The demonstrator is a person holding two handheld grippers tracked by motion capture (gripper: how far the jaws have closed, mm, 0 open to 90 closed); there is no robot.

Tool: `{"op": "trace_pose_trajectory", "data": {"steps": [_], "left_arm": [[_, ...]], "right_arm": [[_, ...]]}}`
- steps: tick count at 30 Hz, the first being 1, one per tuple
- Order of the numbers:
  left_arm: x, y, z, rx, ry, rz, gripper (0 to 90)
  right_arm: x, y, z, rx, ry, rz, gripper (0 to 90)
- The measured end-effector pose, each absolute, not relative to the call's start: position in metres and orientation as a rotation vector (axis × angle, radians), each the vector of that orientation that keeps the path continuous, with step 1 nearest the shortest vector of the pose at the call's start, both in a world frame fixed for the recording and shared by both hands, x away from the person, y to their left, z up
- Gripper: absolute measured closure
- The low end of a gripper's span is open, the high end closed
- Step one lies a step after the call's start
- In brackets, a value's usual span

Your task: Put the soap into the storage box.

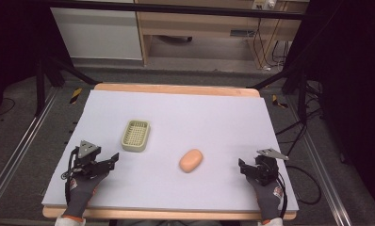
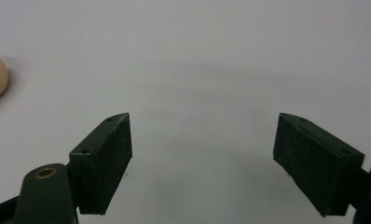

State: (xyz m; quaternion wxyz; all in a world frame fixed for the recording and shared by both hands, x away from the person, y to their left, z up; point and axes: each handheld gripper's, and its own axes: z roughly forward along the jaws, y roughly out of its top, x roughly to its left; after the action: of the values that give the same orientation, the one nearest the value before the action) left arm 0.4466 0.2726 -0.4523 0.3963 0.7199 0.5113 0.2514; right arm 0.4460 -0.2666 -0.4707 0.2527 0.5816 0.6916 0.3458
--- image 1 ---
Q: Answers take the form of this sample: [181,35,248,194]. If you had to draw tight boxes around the person's left hand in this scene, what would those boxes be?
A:
[62,170,110,220]

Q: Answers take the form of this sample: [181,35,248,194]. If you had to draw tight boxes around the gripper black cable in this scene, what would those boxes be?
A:
[275,171,289,219]
[60,148,80,205]

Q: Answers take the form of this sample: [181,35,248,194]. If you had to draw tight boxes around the white table mat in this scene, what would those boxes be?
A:
[41,89,300,213]

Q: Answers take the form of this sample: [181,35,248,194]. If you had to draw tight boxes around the person's right hand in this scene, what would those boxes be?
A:
[245,175,285,223]

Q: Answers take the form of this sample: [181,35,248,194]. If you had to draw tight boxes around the pale green soap dish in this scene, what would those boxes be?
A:
[121,119,152,153]

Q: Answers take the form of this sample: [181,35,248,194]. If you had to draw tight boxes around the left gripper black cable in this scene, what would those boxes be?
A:
[60,148,80,205]

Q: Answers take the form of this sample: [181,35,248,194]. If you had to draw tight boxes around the black floor cables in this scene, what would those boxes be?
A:
[274,80,325,158]

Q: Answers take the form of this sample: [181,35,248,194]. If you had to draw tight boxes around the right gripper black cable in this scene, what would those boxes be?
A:
[275,171,289,219]

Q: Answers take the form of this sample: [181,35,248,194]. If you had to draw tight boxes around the black metal stand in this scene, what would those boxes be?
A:
[247,67,309,124]
[34,56,99,117]

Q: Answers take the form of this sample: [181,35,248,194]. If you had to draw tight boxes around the metal floor rail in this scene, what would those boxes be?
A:
[0,88,59,218]
[285,93,351,226]

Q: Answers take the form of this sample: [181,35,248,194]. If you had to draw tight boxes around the black floor cable loop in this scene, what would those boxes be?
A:
[285,165,323,206]

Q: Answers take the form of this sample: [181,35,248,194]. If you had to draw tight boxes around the yellow black floor tape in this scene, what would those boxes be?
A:
[271,94,288,109]
[69,87,83,105]

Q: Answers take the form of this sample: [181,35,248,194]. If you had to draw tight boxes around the wooden table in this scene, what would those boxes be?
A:
[41,82,298,221]

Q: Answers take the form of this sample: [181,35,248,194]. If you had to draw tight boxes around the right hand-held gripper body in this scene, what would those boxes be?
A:
[253,148,290,186]

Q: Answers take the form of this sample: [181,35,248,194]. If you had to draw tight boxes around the black metal frame bar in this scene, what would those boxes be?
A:
[28,0,306,21]

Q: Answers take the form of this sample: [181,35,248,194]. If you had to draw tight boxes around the white cabinet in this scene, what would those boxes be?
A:
[50,7,144,61]

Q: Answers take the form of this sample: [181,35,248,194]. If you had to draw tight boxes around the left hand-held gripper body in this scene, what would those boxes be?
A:
[72,139,103,179]

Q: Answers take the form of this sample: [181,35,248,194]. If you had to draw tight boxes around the hanging desk cables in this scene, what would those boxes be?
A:
[252,17,291,72]

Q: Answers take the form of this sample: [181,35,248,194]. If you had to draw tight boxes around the white wall socket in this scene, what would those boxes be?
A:
[252,0,278,10]

